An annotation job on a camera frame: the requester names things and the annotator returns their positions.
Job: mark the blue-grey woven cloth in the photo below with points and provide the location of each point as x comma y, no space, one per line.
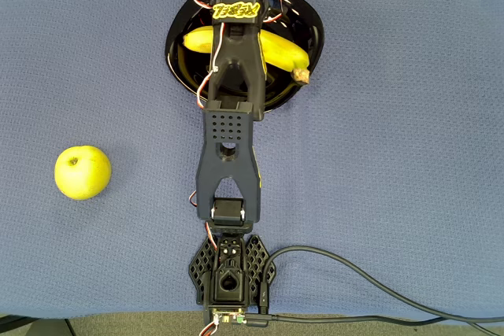
118,76

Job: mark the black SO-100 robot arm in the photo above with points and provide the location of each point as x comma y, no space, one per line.
226,163

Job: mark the green apple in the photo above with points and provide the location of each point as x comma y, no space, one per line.
82,172

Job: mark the black camera stand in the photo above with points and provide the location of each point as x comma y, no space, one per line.
12,322

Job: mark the yellow banana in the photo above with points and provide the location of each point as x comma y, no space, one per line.
283,50

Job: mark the glossy black plate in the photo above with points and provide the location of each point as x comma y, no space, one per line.
185,66

